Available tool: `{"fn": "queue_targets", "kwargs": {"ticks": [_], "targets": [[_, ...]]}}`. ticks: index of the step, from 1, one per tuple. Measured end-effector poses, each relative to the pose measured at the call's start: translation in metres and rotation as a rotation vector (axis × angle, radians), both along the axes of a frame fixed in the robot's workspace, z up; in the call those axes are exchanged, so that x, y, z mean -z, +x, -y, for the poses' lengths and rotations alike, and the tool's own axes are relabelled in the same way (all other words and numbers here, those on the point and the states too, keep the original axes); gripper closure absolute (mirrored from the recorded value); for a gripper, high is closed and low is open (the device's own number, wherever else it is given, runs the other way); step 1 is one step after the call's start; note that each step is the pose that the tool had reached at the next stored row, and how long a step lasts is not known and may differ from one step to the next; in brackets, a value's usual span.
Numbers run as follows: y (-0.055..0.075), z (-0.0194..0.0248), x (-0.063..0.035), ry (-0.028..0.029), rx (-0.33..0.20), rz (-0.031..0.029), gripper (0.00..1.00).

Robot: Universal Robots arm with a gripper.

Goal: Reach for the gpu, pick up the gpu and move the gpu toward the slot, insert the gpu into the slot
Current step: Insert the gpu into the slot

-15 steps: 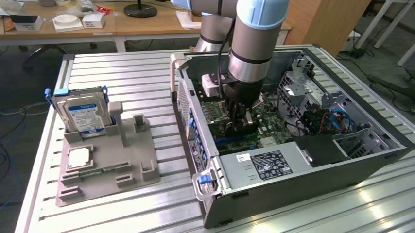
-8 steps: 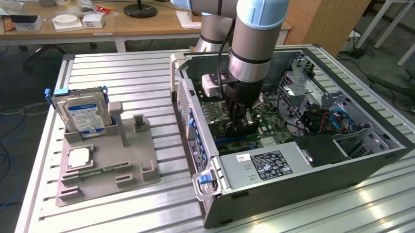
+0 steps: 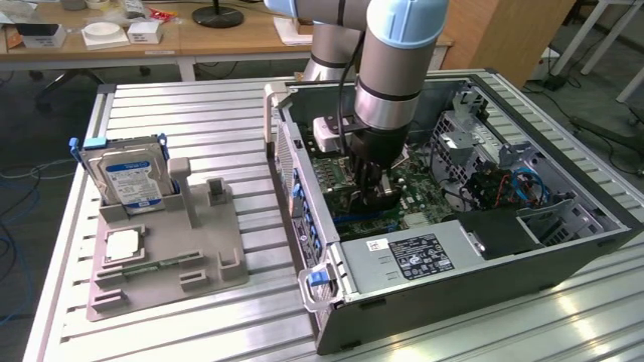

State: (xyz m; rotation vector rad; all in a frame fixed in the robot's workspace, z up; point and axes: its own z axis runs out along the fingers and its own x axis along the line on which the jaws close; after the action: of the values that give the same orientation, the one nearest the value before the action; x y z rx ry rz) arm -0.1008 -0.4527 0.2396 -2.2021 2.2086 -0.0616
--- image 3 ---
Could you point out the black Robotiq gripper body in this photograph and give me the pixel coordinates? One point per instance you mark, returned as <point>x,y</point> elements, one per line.
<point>381,147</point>

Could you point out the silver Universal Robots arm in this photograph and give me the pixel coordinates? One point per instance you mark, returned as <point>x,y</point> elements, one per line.
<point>387,68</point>

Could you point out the blue expansion slot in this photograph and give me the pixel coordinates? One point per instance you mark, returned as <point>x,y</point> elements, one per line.
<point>342,219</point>

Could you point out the green motherboard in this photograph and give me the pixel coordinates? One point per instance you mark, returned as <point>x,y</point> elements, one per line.
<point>427,184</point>

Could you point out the metal drive cage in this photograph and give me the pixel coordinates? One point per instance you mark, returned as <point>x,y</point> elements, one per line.
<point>463,143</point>

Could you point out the grey power supply unit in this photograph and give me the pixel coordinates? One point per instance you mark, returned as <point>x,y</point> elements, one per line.
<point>418,264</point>

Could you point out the blue case latch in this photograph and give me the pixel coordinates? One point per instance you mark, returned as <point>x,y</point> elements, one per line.
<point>317,280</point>

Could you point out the black plastic shroud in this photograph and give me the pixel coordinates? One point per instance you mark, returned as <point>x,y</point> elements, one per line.
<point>498,234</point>

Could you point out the white paper stack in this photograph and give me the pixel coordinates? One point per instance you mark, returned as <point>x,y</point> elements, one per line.
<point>290,34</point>

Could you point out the cardboard box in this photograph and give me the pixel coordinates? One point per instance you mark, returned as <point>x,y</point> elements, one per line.
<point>306,27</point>

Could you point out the metal disk bay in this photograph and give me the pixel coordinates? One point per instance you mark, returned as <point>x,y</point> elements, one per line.
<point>554,226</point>

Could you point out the black power adapter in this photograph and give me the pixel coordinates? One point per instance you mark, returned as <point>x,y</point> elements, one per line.
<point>554,83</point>

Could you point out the open black PC case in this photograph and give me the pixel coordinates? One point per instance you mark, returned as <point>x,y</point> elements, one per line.
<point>453,313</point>

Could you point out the wooden cabinet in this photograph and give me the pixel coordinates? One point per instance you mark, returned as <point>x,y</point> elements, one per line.
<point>514,37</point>

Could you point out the wooden desk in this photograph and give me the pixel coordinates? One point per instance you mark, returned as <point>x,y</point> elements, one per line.
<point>227,37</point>

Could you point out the grey parts rack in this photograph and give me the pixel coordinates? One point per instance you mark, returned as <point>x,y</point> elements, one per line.
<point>166,234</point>

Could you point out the black round lamp base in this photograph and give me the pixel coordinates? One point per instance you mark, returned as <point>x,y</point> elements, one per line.
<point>218,18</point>

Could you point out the hard disk in blue carrier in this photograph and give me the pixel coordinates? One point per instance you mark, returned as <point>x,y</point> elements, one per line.
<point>129,177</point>

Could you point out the green RAM stick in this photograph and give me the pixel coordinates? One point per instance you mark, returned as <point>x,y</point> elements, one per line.
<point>146,268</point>

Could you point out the silver CPU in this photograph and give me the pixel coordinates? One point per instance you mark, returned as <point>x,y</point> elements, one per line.
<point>122,245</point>

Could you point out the red packet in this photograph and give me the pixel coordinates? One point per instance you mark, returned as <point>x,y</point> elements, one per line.
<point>163,16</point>

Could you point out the small white box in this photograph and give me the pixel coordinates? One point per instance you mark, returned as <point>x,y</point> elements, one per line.
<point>145,32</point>

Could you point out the white round object on base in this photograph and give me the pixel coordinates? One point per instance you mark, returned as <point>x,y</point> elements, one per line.
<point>105,35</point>

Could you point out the white box with black top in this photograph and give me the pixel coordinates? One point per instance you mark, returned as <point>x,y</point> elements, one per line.
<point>43,37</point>

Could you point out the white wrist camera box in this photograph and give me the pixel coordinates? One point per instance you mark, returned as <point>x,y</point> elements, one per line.
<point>327,137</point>

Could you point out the white table frame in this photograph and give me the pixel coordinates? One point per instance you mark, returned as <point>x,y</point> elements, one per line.
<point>591,34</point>

